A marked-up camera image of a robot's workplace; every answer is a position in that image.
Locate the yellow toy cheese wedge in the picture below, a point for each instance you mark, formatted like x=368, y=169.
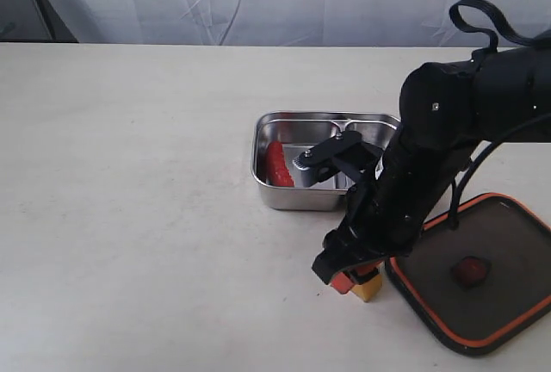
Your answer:
x=368, y=290

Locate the stainless steel lunch box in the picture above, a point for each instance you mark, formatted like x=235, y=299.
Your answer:
x=299, y=131

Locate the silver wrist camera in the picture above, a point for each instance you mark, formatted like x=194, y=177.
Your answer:
x=346, y=153

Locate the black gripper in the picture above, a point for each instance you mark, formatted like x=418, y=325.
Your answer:
x=385, y=214

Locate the dark grey panel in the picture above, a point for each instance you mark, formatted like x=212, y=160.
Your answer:
x=32, y=21

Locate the red toy sausage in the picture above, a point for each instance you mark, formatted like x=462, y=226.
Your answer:
x=277, y=172

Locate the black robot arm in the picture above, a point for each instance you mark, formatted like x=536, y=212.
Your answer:
x=446, y=111

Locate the dark transparent box lid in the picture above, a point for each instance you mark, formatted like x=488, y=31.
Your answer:
x=478, y=286

